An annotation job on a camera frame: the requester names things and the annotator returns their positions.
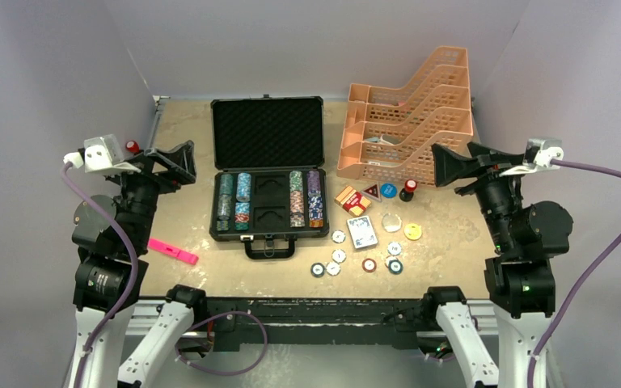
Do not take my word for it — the white poker chip lower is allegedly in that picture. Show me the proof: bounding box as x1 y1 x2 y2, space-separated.
326 262 340 276

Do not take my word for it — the red emergency button left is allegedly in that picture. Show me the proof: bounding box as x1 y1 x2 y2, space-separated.
125 141 142 155

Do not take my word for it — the red triangular dealer button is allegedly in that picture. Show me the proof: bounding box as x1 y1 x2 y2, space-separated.
361 183 382 202

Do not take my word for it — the white poker chip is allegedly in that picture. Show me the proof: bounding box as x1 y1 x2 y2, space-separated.
326 262 340 276
332 249 347 264
387 242 403 256
332 230 346 244

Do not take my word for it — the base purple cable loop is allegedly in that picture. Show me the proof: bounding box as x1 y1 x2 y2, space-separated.
174 310 269 377

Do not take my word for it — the clear round button chip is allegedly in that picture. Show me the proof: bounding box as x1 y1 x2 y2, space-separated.
382 213 403 233

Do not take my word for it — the black base frame rail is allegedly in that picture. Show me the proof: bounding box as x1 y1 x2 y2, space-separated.
195 297 440 352

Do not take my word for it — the red black stamp on table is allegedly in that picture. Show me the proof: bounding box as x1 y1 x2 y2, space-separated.
399 179 418 202

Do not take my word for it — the white poker chip upper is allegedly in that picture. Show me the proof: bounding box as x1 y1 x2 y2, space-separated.
332 230 346 244

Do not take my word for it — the white poker chip right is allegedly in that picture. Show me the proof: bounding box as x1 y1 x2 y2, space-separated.
387 242 403 256

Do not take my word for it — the white poker chip middle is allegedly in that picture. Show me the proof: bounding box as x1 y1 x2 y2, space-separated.
332 249 347 264

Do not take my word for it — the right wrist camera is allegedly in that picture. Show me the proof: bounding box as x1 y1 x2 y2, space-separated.
501 137 564 176

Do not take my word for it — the dark green poker chip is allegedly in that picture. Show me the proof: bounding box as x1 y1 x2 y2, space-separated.
310 263 326 278

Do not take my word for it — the orange plastic file tray rack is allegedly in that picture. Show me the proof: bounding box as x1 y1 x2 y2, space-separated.
336 46 475 187

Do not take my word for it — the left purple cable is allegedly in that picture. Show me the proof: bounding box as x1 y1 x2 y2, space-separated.
59 162 140 388

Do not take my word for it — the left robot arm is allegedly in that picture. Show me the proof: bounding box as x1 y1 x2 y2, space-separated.
61 135 209 387

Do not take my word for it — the pink highlighter marker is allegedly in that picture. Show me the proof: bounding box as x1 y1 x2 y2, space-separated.
148 238 199 265

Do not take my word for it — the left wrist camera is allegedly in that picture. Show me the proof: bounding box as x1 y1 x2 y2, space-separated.
63 134 124 175

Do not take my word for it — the black poker set case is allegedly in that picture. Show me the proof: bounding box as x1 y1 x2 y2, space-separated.
209 95 330 260

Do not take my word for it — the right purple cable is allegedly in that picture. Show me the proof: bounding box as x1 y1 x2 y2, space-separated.
526 158 621 388

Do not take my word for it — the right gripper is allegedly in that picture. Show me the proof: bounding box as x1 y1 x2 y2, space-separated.
433 141 528 251

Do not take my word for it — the yellow round button chip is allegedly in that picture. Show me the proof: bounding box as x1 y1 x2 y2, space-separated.
403 223 423 241

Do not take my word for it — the red poker chip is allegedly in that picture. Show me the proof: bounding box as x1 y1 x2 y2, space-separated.
361 258 377 273

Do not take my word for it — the teal poker chip right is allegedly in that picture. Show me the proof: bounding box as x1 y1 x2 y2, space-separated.
387 259 403 275

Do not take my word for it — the blue round button chip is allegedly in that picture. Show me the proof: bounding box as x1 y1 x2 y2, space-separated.
380 183 399 199

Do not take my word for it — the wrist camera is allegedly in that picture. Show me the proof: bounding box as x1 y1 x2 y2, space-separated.
63 134 124 175
501 137 564 176

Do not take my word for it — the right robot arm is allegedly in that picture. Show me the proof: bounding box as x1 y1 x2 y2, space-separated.
421 139 573 387

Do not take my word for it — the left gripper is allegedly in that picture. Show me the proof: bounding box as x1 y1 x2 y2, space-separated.
109 139 196 250

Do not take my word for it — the red gold card deck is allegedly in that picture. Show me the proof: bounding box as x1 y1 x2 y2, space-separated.
335 186 371 217

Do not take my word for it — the blue playing card deck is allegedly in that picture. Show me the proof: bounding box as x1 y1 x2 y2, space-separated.
347 216 378 250

